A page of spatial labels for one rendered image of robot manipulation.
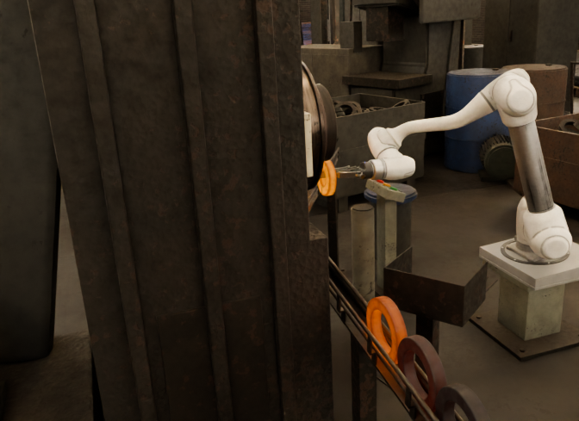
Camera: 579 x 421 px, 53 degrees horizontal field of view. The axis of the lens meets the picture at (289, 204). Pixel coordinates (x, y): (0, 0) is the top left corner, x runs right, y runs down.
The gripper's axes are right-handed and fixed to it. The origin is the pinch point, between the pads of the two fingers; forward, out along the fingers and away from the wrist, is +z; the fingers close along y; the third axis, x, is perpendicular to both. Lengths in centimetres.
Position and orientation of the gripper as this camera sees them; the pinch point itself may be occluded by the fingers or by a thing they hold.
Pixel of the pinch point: (326, 174)
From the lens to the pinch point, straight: 249.2
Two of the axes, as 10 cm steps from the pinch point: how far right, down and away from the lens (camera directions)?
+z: -9.5, 1.0, -3.0
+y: -3.2, -2.8, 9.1
